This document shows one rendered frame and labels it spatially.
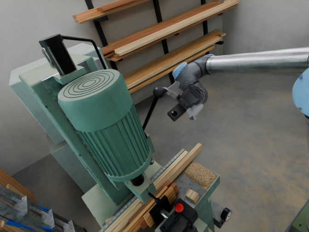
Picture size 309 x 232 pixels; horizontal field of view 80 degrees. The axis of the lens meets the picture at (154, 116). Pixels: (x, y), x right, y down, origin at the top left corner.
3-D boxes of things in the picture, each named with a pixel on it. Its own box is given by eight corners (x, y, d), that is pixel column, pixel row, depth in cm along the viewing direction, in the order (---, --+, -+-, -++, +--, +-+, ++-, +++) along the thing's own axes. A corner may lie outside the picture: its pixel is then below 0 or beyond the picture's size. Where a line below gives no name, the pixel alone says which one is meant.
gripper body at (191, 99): (188, 82, 67) (194, 83, 78) (172, 99, 70) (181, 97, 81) (203, 96, 66) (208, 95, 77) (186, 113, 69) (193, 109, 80)
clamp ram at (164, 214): (167, 236, 69) (162, 226, 64) (154, 223, 74) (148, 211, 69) (182, 217, 73) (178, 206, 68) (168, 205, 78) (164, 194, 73)
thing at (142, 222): (143, 229, 74) (140, 224, 71) (141, 226, 75) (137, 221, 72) (178, 190, 83) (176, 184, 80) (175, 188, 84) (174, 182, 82)
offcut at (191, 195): (190, 192, 81) (189, 188, 79) (199, 197, 78) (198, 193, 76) (185, 199, 79) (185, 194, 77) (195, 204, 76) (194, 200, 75)
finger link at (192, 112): (203, 109, 59) (196, 96, 66) (190, 121, 61) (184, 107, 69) (209, 114, 60) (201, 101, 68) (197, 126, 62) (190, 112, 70)
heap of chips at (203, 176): (206, 189, 80) (205, 185, 78) (181, 173, 90) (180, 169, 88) (217, 175, 84) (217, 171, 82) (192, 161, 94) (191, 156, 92)
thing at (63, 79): (71, 99, 55) (37, 43, 46) (63, 94, 61) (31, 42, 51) (94, 87, 59) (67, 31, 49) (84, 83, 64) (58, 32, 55)
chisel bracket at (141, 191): (145, 206, 72) (139, 195, 67) (126, 186, 82) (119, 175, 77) (158, 193, 75) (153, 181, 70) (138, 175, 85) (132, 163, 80)
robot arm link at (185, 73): (185, 66, 98) (197, 85, 97) (168, 75, 94) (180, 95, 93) (192, 56, 89) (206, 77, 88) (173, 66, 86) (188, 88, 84)
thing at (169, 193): (150, 227, 74) (145, 219, 69) (147, 224, 75) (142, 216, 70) (176, 198, 81) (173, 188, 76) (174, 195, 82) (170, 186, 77)
